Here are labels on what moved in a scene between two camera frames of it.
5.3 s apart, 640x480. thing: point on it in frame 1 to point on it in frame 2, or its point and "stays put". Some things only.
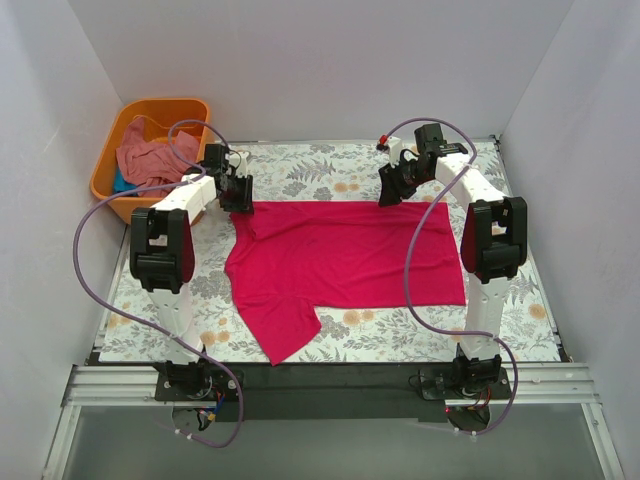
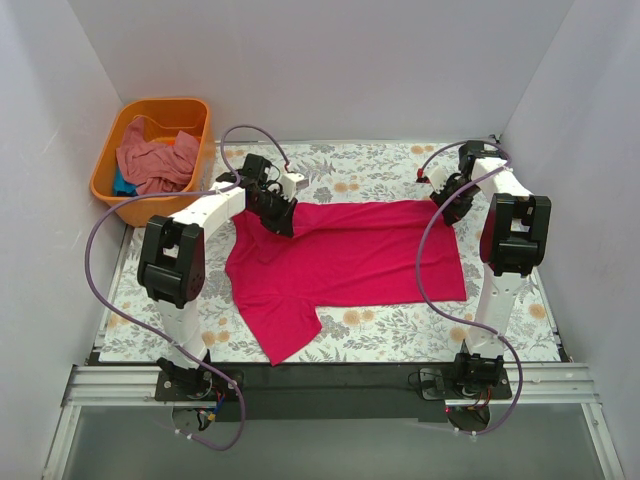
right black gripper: [392, 183] to [454, 201]
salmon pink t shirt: [140, 162] stays put
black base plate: [340, 391] stays put
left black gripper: [238, 193] to [275, 211]
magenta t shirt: [287, 258] stays put
